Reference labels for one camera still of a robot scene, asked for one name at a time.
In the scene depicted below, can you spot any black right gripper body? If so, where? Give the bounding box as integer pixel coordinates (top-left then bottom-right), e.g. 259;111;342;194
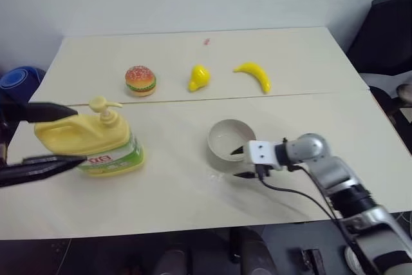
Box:
254;164;274;180

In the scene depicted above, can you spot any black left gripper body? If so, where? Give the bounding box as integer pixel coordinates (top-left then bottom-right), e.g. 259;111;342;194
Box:
0;120;10;168

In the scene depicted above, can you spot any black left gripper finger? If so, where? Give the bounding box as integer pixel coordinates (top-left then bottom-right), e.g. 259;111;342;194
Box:
0;100;79;125
0;155;88;189

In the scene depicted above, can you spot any yellow pump dispenser bottle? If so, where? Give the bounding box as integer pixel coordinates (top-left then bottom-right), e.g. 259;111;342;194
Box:
33;95;146;178

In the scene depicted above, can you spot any beige ceramic bowl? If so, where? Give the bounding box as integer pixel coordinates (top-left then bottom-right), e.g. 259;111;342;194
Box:
207;119;258;163

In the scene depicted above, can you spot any blue rolled mat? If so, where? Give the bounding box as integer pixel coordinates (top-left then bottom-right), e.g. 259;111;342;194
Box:
0;66;46;104

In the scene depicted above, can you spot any dark rounded shape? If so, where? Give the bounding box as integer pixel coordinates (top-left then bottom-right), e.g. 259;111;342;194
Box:
153;248;194;275
229;228;275;275

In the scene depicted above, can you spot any yellow toy banana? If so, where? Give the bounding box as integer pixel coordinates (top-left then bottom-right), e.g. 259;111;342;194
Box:
232;61;272;95

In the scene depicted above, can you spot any yellow toy pear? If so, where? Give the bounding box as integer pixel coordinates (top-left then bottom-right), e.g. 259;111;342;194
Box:
187;64;212;93

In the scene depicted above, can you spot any toy hamburger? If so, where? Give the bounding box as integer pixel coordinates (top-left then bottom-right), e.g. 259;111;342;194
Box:
124;65;158;97

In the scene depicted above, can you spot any small black block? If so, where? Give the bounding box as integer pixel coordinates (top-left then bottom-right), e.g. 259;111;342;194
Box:
299;248;325;273

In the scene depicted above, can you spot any white round object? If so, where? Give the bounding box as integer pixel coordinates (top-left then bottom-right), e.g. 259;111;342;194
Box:
343;245;366;274

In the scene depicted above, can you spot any black office chair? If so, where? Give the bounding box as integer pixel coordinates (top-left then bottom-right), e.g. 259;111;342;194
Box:
344;0;412;128

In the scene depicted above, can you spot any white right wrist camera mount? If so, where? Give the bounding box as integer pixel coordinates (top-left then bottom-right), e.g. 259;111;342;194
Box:
246;140;285;172

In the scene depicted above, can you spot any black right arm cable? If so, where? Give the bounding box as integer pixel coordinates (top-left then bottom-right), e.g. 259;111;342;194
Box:
257;162;364;266

